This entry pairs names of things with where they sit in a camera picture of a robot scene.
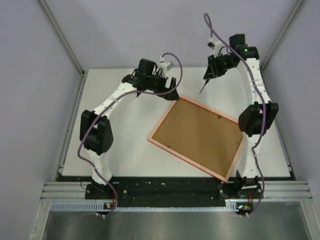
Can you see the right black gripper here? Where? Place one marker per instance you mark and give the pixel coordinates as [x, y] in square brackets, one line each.
[212, 70]

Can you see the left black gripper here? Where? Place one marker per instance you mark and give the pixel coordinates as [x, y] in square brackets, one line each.
[164, 79]

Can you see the red handled screwdriver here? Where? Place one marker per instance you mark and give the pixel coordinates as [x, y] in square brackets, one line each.
[205, 83]

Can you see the red picture frame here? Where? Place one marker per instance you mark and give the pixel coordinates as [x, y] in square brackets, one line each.
[155, 140]

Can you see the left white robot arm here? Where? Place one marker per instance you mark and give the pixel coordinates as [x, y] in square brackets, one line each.
[96, 135]

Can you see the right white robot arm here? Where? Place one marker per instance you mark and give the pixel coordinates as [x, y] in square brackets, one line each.
[257, 117]

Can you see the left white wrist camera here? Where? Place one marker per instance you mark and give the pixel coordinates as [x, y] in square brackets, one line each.
[165, 65]

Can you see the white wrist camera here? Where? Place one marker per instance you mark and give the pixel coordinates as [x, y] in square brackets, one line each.
[216, 45]
[165, 65]

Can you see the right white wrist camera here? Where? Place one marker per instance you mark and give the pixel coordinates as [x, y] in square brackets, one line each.
[216, 45]

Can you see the brown frame backing board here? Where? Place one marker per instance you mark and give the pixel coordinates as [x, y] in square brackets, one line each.
[197, 135]

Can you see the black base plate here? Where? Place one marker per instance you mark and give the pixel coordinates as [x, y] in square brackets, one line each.
[168, 189]

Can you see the right aluminium corner post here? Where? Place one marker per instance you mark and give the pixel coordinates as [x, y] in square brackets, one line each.
[289, 22]

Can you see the aluminium corner post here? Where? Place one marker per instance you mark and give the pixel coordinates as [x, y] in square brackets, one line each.
[289, 22]
[60, 36]

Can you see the aluminium front rail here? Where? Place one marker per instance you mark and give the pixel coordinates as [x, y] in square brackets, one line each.
[274, 191]

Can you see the left aluminium corner post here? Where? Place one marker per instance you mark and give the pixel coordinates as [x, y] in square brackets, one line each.
[60, 36]

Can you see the white slotted cable duct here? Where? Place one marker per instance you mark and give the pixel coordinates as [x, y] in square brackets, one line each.
[106, 207]

